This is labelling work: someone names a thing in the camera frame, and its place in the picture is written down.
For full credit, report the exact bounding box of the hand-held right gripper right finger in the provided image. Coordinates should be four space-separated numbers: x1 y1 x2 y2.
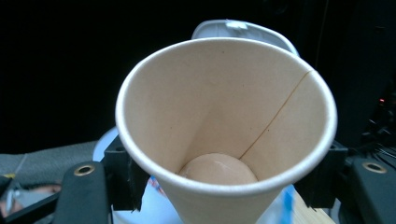
293 140 348 210

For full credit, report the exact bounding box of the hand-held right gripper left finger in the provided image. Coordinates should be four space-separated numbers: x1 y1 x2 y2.
103 135 151 213

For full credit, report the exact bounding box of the beige paper cup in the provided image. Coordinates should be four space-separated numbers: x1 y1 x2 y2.
114 36 338 224

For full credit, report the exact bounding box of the white plastic bin with lid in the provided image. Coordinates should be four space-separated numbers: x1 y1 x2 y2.
92 19 301 224

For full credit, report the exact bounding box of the grey cloth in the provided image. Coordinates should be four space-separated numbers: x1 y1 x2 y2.
0 140 100 188

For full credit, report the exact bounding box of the dark equipment with red light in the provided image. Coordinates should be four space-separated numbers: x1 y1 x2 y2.
323 0 396 162

